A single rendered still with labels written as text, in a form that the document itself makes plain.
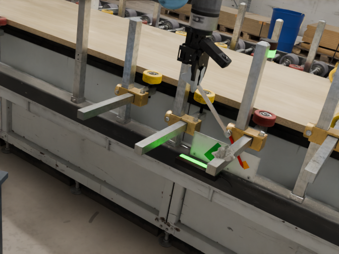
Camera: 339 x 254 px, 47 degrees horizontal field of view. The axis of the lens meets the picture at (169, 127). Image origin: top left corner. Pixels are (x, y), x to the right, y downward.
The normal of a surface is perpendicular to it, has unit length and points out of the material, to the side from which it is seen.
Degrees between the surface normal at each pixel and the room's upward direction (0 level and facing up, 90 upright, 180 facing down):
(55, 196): 0
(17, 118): 90
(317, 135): 90
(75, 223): 0
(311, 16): 90
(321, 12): 90
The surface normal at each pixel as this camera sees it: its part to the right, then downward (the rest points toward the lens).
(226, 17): -0.61, 0.24
